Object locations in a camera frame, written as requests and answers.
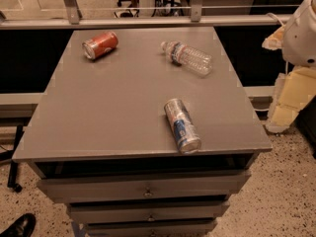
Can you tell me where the middle grey drawer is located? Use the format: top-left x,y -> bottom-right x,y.
68,199 -> 229,224

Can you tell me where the red coke can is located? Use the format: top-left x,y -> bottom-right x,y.
82,32 -> 119,60

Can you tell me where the grey drawer cabinet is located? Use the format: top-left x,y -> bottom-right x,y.
12,26 -> 274,237

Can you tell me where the clear plastic water bottle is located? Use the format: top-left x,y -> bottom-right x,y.
161,41 -> 211,77

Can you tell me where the grey metal railing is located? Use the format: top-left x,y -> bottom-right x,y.
0,0 -> 302,30

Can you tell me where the bottom grey drawer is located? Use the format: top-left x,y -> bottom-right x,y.
85,218 -> 217,237

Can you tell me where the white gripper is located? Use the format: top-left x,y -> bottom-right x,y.
262,0 -> 316,133

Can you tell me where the black leather shoe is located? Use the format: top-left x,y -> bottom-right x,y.
0,213 -> 37,237

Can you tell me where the white cable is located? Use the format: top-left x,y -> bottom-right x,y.
266,12 -> 286,28

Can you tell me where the top grey drawer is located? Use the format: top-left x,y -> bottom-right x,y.
38,170 -> 251,203

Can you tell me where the grey drawer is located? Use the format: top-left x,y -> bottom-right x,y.
85,218 -> 217,237
38,170 -> 251,203
68,199 -> 229,224

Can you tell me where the black table leg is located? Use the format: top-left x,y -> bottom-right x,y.
7,124 -> 25,194

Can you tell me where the silver blue energy drink can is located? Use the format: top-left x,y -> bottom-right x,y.
164,99 -> 201,154

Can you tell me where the black office chair base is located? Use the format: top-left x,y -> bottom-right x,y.
115,0 -> 184,18

